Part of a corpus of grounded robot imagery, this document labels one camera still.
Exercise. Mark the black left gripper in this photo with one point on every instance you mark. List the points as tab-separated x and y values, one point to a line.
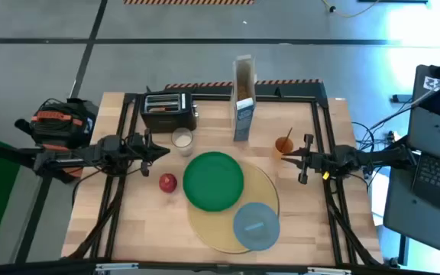
140	152

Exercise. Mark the green plate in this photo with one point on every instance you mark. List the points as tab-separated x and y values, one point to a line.
213	181

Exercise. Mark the blue frosted flakes cereal box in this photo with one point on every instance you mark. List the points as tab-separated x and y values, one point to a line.
244	110

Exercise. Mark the small black floor box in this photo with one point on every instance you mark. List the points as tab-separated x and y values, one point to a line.
400	98

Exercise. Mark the long hazard tape strip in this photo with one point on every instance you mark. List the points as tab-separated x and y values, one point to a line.
189	2

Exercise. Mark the black two-slot toaster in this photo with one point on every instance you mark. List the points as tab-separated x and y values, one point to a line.
168	118

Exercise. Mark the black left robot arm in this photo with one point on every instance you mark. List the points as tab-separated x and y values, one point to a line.
71	156

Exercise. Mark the open grey laptop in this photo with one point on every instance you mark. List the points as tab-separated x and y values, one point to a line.
439	153

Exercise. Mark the thin wooden stick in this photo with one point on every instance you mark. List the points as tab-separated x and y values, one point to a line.
288	136

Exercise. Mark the orange cup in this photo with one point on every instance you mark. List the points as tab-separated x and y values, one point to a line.
283	147

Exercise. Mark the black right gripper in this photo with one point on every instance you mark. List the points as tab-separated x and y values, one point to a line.
317	159

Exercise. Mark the hazard striped black ramp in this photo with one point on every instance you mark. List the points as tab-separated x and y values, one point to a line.
300	88

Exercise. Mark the paper marker tag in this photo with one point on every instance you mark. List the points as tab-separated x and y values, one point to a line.
434	83

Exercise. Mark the clear glass of milk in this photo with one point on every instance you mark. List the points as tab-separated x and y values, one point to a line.
182	141

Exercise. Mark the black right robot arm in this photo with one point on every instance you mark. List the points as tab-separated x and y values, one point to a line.
373	157

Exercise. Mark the black aluminium table frame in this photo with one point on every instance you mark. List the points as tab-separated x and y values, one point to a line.
330	126

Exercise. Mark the laptop on stand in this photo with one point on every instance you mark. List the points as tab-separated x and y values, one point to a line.
415	225

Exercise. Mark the blue bowl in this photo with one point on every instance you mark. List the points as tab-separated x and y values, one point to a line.
256	226

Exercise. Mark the red apple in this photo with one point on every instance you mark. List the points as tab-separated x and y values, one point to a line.
168	183

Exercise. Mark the yellow round woven placemat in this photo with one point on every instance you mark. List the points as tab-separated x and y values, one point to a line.
212	229

